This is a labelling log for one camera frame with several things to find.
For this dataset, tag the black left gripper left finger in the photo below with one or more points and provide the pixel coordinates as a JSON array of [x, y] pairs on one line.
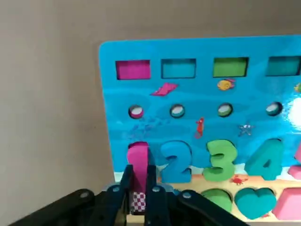
[[105, 207]]

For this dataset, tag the magenta number one piece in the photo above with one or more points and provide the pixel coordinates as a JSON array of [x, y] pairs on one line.
[[138, 160]]

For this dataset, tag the pink number five piece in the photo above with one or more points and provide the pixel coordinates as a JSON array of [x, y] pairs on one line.
[[296, 169]]

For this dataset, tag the teal heart piece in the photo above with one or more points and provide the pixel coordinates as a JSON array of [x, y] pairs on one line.
[[255, 203]]

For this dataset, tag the blue wooden toy board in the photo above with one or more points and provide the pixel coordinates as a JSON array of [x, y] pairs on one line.
[[200, 99]]

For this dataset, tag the teal number four piece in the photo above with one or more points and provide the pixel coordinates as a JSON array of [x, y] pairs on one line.
[[272, 160]]

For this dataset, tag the green circle piece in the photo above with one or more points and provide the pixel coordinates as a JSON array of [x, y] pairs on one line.
[[217, 199]]

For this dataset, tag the pink trapezoid piece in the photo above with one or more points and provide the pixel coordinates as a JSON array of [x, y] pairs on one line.
[[289, 204]]

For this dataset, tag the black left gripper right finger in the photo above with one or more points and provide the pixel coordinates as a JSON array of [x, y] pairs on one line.
[[164, 209]]

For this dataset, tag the green number three piece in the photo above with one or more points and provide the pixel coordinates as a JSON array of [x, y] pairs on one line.
[[221, 171]]

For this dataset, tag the blue number two piece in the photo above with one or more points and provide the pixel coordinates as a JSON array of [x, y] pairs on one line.
[[176, 174]]

